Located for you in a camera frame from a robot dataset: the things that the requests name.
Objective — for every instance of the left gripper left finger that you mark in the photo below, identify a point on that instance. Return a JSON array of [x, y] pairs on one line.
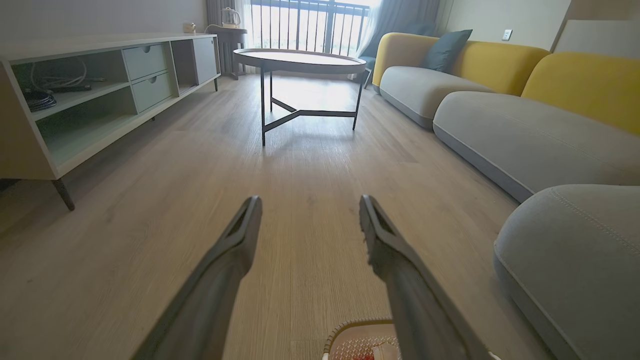
[[215, 280]]

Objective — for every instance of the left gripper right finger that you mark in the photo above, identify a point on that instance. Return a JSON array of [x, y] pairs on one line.
[[415, 300]]

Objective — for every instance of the red clothing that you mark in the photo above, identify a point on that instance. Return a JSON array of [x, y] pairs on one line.
[[366, 356]]

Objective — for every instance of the white perforated laundry basket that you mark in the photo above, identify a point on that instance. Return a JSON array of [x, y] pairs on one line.
[[350, 326]]

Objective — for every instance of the grey ottoman seat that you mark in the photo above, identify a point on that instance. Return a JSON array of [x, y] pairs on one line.
[[580, 260]]

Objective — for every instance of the large cabinet drawer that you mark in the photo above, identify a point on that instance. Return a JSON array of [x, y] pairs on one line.
[[152, 92]]

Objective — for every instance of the yellow grey sofa module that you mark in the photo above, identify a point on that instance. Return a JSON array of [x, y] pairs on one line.
[[425, 90], [540, 140]]

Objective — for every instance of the cabinet door panel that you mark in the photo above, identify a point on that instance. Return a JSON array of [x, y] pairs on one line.
[[205, 60]]

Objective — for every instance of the small cabinet drawer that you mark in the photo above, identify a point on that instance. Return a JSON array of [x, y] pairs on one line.
[[145, 62]]

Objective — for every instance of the pale green TV cabinet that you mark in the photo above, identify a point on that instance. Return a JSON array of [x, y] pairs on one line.
[[30, 145]]

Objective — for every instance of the round coffee table black legs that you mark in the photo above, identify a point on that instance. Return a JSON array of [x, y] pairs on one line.
[[300, 61]]

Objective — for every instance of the dark round side table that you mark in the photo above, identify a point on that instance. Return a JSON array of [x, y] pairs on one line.
[[229, 37]]

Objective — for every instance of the blue cushion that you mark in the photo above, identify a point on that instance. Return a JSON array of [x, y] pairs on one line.
[[445, 50]]

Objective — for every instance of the small beige object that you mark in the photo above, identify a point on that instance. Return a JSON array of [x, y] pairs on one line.
[[189, 28]]

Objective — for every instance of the glass electric kettle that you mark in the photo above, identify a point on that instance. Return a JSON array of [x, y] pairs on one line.
[[230, 18]]

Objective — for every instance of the grey curtain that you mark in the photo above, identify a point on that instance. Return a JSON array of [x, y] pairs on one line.
[[400, 12], [220, 7]]

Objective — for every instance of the balcony railing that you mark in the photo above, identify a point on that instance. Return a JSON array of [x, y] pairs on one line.
[[327, 25]]

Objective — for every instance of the white wall socket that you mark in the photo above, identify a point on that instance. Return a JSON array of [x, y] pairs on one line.
[[507, 35]]

